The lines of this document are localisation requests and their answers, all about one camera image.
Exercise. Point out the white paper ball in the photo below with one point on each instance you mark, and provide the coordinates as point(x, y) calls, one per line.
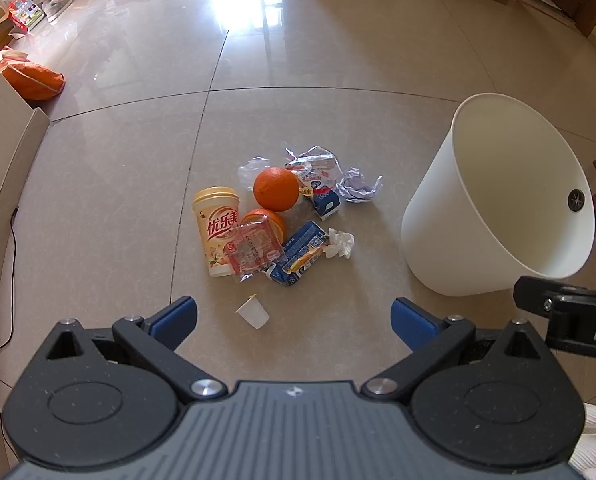
point(358, 187)

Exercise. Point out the flattened blue drink carton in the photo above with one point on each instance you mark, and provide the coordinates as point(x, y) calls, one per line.
point(303, 245)

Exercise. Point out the yellow milk tea cup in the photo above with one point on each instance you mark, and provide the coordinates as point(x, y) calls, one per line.
point(217, 225)

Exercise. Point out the small blue white carton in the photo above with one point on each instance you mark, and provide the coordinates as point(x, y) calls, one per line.
point(326, 205)

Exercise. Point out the orange under wrapper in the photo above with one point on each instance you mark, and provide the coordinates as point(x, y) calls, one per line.
point(263, 216)

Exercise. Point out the white plastic trash bin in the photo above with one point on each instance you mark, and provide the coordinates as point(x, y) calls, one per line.
point(438, 220)

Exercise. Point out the whole orange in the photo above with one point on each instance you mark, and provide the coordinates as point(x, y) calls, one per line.
point(276, 189)

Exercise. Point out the orange cloth bag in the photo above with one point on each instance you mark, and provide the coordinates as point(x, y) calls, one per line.
point(32, 77)

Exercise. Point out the red clear snack wrapper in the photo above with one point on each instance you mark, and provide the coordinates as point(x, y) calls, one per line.
point(253, 250)

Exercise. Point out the clear plastic bag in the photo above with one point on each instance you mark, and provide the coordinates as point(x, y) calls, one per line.
point(250, 170)

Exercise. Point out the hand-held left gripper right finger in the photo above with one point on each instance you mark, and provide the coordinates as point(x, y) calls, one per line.
point(413, 325)

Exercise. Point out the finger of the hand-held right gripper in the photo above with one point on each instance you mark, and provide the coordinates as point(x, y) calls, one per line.
point(578, 320)

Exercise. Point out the clear wrapper with red label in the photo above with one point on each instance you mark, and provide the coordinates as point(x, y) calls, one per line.
point(313, 165)

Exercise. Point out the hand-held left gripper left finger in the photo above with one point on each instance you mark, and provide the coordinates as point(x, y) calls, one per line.
point(177, 320)

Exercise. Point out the colourful printed box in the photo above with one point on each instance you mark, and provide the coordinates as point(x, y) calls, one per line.
point(25, 12)

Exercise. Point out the crumpled white tissue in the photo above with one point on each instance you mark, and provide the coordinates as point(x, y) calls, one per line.
point(340, 244)

